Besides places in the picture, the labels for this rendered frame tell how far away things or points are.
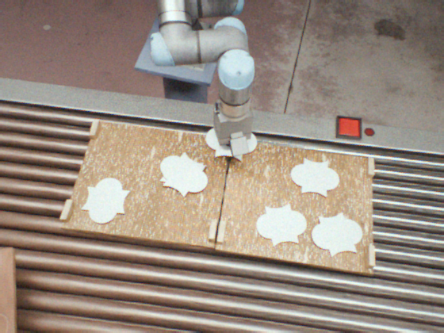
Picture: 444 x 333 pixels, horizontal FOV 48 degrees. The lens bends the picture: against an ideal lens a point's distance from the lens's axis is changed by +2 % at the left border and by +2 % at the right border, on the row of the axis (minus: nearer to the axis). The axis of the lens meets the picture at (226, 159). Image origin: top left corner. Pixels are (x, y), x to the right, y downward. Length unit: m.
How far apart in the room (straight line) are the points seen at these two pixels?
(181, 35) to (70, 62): 1.91
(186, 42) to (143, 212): 0.49
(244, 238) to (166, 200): 0.24
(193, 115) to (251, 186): 0.31
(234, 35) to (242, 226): 0.51
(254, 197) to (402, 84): 1.79
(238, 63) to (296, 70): 1.88
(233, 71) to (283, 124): 0.53
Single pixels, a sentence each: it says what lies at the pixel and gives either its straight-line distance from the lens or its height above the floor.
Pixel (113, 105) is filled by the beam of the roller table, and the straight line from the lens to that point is 1.59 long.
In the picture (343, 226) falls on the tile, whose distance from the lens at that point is 1.37.
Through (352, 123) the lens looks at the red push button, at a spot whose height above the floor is 0.93.
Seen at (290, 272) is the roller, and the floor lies 0.92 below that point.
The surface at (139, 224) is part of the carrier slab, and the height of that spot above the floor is 0.94.
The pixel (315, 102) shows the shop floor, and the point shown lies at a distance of 2.79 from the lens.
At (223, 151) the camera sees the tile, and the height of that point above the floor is 1.07.
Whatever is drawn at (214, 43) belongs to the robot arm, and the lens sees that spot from 1.13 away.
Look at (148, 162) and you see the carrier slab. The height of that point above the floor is 0.94.
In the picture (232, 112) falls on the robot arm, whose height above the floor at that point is 1.25.
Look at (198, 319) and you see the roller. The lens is 1.27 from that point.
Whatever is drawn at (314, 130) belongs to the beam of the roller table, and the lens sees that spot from 1.54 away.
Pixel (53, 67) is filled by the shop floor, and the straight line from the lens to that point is 3.00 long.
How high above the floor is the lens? 2.16
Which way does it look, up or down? 59 degrees down
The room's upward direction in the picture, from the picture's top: 4 degrees clockwise
